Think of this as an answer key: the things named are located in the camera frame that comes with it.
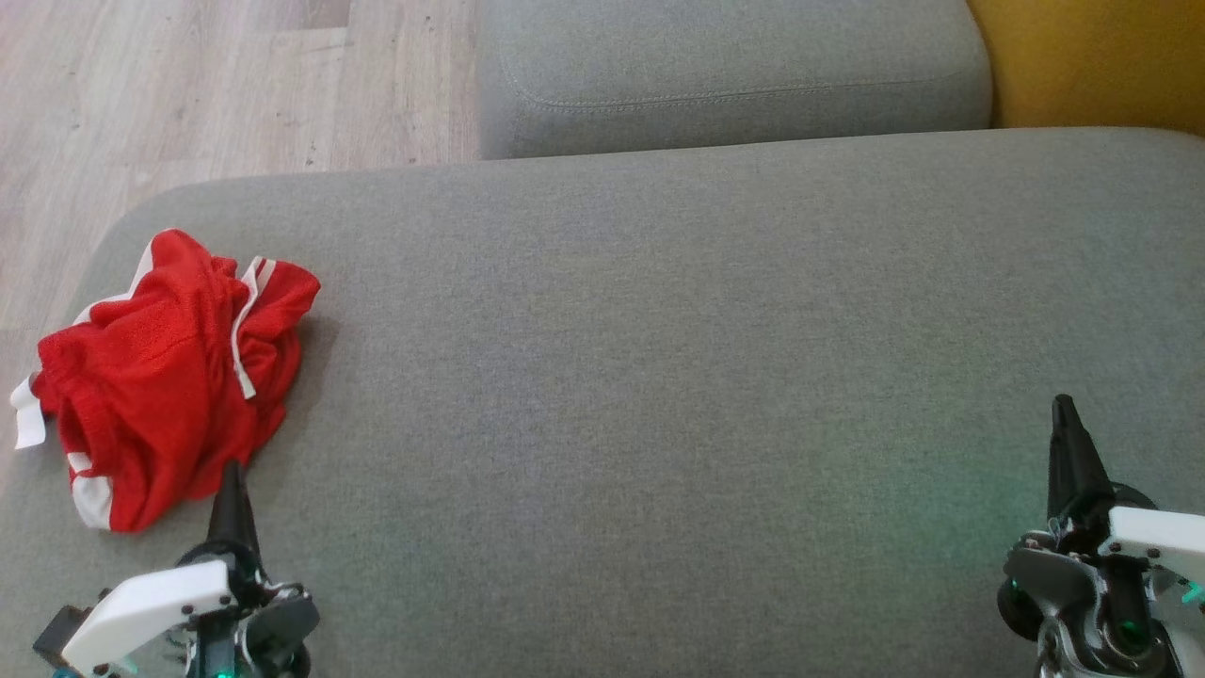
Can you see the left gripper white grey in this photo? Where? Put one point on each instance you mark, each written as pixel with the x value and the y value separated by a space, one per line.
pixel 151 607

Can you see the mustard yellow sofa backrest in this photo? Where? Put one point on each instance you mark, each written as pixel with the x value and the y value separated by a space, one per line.
pixel 1101 56

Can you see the red white-trimmed sports shorts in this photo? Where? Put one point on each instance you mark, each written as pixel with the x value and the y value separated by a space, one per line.
pixel 160 377

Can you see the large grey sofa seat cushion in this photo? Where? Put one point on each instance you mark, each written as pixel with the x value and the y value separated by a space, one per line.
pixel 659 424

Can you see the small grey sofa seat cushion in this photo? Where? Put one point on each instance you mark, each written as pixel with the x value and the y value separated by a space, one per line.
pixel 734 66

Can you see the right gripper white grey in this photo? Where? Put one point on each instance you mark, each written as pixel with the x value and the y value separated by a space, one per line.
pixel 1130 584

